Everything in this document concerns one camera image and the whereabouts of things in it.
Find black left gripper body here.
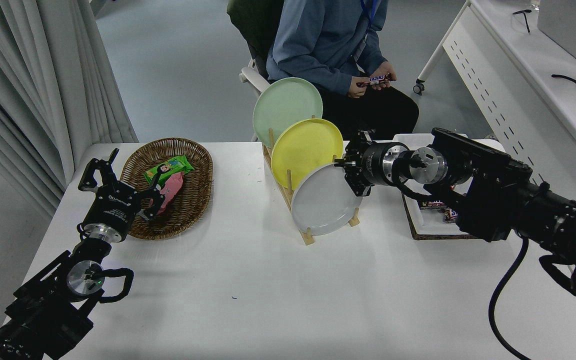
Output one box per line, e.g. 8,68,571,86
82,184,142,238

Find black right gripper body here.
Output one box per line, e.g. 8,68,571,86
360,142,394,188

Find grey plate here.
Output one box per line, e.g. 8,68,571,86
291,163,364,236

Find yellow plate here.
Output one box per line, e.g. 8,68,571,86
271,118,344,190

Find wooden plate rack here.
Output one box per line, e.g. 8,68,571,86
262,115,360,246

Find pale green plate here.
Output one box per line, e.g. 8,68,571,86
252,77,324,149

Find person's right hand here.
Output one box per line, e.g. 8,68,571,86
347,75,369,99

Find person's left hand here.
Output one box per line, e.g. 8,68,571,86
369,61,398,91

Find pink snack packet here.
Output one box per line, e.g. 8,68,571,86
155,171,185,216

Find green snack packet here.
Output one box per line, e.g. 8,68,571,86
144,155,195,187

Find brown wicker basket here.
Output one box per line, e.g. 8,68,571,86
119,137,214,241

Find white lined tray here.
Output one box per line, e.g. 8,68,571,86
392,132,507,241

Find person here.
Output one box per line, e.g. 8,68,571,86
267,0,420,141

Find white curtain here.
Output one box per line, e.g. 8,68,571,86
0,0,139,221

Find white desk with casters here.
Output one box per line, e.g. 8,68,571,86
413,0,576,206

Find black glasses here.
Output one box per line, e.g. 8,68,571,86
512,8,533,34

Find grey laptop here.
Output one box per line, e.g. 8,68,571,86
537,0,576,68

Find black cable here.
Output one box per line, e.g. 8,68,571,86
551,74,576,93

